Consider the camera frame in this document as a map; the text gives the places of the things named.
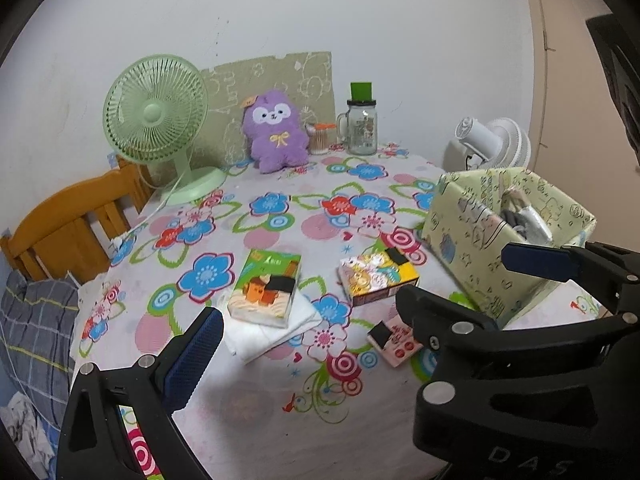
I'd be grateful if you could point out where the beige white cloth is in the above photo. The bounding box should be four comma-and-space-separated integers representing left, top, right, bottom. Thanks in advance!
500, 186, 553, 246

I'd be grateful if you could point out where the green tissue pack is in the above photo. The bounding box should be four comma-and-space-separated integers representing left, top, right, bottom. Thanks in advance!
228, 249, 302, 328

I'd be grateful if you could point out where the folded white cloth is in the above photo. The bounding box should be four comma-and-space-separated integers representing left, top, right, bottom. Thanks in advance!
216, 289, 323, 363

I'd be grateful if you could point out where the yellow cartoon storage box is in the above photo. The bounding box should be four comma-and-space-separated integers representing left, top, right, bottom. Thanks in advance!
422, 167, 597, 327

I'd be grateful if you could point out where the floral tablecloth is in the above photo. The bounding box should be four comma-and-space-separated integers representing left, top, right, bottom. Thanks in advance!
69, 142, 606, 480

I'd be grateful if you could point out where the white standing fan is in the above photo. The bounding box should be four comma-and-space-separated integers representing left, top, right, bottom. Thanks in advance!
454, 117, 532, 170

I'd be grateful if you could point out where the grey plaid pillow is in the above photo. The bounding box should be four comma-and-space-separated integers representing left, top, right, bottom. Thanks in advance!
1, 270, 78, 429

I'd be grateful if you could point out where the wooden chair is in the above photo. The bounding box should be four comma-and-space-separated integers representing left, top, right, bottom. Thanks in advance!
1, 156, 152, 284

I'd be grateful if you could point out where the yellow cartoon tissue box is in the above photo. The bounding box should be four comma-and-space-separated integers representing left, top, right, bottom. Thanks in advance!
337, 248, 419, 307

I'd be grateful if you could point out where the glass mason jar mug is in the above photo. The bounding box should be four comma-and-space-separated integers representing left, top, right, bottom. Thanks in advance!
336, 81, 378, 156

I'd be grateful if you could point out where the purple plush toy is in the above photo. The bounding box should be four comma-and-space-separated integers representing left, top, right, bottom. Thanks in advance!
242, 89, 309, 174

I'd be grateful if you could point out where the green desk fan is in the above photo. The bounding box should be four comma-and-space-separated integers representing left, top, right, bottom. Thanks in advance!
102, 54, 226, 205

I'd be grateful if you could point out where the toothpick jar orange lid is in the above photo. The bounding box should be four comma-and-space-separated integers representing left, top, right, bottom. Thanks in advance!
305, 122, 336, 155

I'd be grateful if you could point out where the white fan power cable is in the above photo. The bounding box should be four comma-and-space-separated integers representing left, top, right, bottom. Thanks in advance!
112, 159, 184, 248

